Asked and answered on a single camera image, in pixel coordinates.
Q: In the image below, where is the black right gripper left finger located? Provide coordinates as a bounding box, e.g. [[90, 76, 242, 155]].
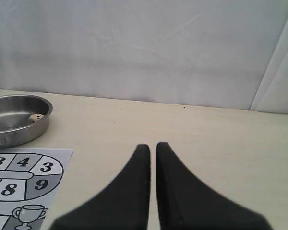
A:
[[50, 144, 151, 230]]

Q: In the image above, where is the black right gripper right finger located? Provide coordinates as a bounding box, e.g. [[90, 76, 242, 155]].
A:
[[156, 142, 272, 230]]

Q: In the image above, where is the beige wooden die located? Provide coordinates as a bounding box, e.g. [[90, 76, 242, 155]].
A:
[[29, 114, 44, 122]]

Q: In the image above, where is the printed paper game board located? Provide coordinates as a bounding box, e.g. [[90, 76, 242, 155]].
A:
[[0, 148, 73, 230]]

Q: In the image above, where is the round stainless steel bowl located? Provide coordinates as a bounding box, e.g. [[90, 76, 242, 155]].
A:
[[0, 94, 53, 148]]

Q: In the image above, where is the white backdrop curtain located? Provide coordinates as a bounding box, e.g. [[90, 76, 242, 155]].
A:
[[0, 0, 288, 113]]

